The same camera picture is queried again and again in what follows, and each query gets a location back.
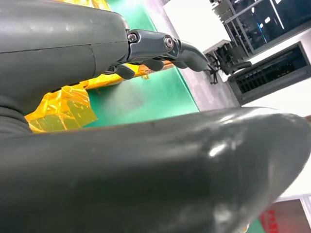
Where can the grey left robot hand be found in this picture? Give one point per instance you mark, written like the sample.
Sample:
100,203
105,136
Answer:
60,41

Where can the grey cabinet with red panel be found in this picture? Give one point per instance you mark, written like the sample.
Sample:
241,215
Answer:
284,215

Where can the black grille cabinet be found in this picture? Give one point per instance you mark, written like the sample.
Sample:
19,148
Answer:
267,74

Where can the green table mat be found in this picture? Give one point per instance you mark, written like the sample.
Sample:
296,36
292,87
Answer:
146,96

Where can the white desk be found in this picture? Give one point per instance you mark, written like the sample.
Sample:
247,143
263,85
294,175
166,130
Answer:
194,22

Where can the yellow plastic sheet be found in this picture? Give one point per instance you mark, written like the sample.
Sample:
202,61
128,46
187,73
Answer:
60,109

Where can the dark glass window wall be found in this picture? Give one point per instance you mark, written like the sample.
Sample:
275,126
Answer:
267,19

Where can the black office chair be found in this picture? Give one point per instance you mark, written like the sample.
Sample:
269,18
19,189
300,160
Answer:
226,61

